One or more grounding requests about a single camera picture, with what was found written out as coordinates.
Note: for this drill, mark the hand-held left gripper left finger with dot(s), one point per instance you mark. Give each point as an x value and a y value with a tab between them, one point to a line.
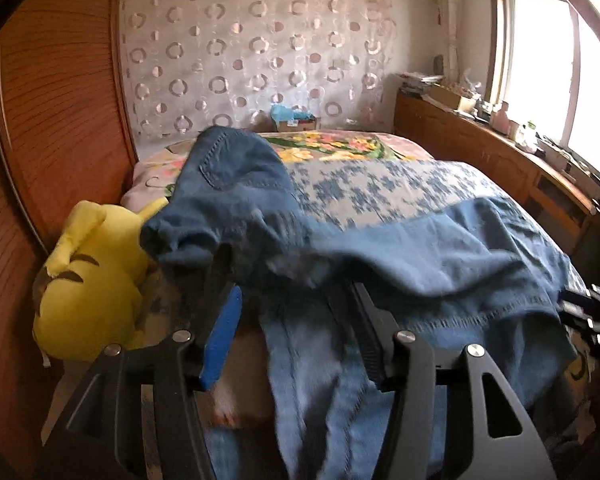
222	345

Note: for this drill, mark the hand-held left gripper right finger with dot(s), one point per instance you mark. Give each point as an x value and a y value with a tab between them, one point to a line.
372	355

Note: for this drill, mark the blue denim pants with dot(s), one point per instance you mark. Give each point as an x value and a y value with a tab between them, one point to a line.
430	260

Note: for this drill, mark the yellow plush toy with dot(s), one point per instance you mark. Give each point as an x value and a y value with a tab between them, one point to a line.
90	300

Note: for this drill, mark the blue floral sheet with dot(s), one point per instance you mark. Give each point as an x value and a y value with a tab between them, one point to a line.
380	190

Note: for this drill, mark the green-capped bottle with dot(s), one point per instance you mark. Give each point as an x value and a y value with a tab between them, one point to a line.
529	132

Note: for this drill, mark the pink thermos jug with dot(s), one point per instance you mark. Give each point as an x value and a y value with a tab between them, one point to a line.
500	119

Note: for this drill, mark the wooden cabinet counter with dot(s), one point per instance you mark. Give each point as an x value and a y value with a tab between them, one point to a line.
460	135

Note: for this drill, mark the pink floral blanket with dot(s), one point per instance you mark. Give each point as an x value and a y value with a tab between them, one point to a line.
330	147

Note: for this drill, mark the window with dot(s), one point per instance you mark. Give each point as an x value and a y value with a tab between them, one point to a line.
545	70

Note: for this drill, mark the cardboard box with blue contents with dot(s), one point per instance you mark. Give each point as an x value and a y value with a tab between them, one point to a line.
300	122

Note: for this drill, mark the open cardboard box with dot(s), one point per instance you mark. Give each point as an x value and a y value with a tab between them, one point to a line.
455	100

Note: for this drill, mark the stack of papers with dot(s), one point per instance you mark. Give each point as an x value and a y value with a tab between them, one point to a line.
417	80

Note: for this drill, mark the wooden slatted wardrobe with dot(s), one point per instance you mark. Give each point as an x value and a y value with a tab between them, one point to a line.
55	110

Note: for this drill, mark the patterned window curtain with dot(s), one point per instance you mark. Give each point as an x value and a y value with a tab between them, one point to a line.
447	10

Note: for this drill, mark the circle-patterned wall curtain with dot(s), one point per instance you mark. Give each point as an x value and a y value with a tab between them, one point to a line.
255	60

